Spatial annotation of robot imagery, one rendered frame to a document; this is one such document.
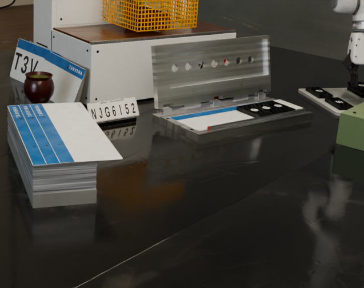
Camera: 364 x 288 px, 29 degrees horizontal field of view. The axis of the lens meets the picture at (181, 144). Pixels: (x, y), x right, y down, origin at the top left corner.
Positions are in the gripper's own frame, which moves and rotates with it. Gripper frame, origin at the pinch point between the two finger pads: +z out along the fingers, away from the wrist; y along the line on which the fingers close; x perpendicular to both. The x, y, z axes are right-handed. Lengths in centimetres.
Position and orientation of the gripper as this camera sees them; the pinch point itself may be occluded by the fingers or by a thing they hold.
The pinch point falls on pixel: (362, 80)
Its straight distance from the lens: 233.9
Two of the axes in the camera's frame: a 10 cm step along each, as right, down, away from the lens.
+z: -0.2, 9.9, 1.4
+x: -2.4, -1.4, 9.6
